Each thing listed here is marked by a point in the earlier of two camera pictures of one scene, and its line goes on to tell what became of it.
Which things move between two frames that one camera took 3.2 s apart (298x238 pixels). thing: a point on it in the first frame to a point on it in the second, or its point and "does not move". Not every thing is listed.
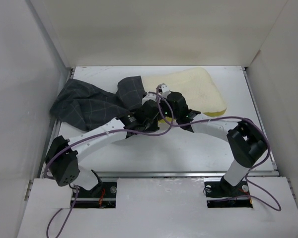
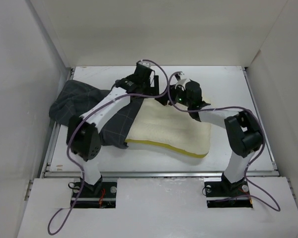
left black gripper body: [151, 126] to [146, 87]
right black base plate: [222, 195] does not move
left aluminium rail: [55, 128] does not move
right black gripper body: [164, 112] to [179, 96]
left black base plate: [103, 195] does not move
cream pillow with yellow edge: [199, 93] to [171, 127]
